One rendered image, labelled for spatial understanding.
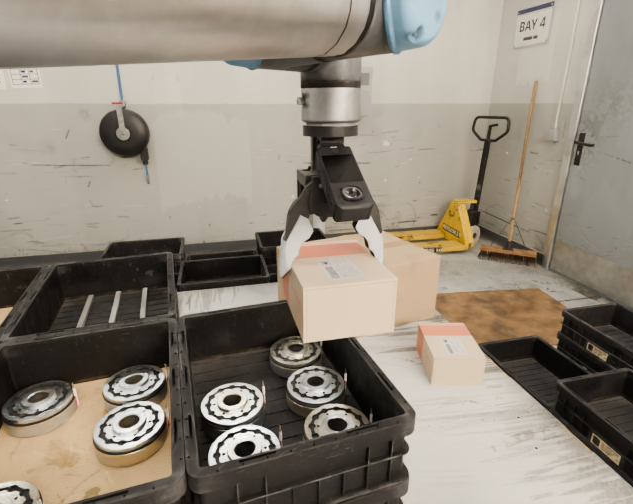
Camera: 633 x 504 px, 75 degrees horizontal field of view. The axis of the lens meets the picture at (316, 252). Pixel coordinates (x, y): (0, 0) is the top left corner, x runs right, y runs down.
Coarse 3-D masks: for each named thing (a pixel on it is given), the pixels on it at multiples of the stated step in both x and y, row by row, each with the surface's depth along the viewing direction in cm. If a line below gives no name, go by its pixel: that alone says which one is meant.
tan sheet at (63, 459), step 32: (96, 384) 77; (96, 416) 69; (0, 448) 63; (32, 448) 63; (64, 448) 63; (160, 448) 63; (0, 480) 57; (32, 480) 57; (64, 480) 57; (96, 480) 57; (128, 480) 57
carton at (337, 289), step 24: (312, 264) 55; (336, 264) 55; (360, 264) 55; (288, 288) 59; (312, 288) 49; (336, 288) 49; (360, 288) 50; (384, 288) 51; (312, 312) 50; (336, 312) 50; (360, 312) 51; (384, 312) 52; (312, 336) 51; (336, 336) 52
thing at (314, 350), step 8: (296, 336) 87; (280, 344) 84; (312, 344) 84; (272, 352) 81; (280, 352) 81; (312, 352) 81; (320, 352) 81; (280, 360) 79; (288, 360) 79; (296, 360) 79; (304, 360) 79; (312, 360) 79
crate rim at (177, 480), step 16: (160, 320) 79; (48, 336) 74; (64, 336) 74; (80, 336) 75; (176, 336) 74; (0, 352) 70; (176, 352) 69; (176, 368) 65; (176, 384) 61; (176, 400) 58; (176, 416) 55; (176, 432) 54; (176, 448) 50; (176, 464) 48; (160, 480) 46; (176, 480) 46; (96, 496) 44; (112, 496) 44; (128, 496) 44; (144, 496) 44; (160, 496) 45; (176, 496) 46
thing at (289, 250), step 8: (296, 224) 53; (304, 224) 54; (296, 232) 54; (304, 232) 54; (312, 232) 54; (288, 240) 54; (296, 240) 54; (304, 240) 54; (280, 248) 55; (288, 248) 54; (296, 248) 54; (280, 256) 55; (288, 256) 55; (296, 256) 55; (280, 264) 55; (288, 264) 55; (280, 272) 56
